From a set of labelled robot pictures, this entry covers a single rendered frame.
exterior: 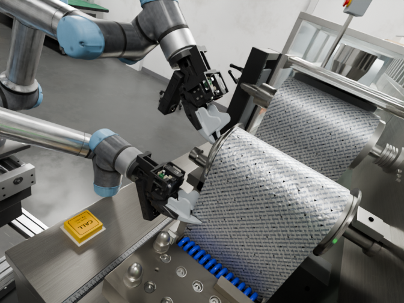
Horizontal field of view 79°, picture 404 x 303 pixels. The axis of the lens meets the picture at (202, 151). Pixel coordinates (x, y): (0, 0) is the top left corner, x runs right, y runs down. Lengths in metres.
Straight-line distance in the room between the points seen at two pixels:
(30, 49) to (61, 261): 0.67
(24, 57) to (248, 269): 0.93
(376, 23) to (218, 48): 2.10
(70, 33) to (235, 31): 3.76
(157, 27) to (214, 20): 3.77
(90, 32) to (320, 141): 0.55
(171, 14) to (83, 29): 0.17
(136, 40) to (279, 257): 0.54
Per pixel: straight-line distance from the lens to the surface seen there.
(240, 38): 4.18
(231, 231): 0.55
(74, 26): 0.54
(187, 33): 0.57
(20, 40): 1.02
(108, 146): 0.66
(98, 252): 0.73
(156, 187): 0.59
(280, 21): 4.06
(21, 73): 1.09
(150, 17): 0.60
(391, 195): 0.64
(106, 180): 0.72
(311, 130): 0.66
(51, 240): 0.76
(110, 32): 0.57
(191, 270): 0.59
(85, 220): 0.76
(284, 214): 0.48
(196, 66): 0.55
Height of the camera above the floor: 1.51
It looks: 31 degrees down
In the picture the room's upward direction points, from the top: 21 degrees clockwise
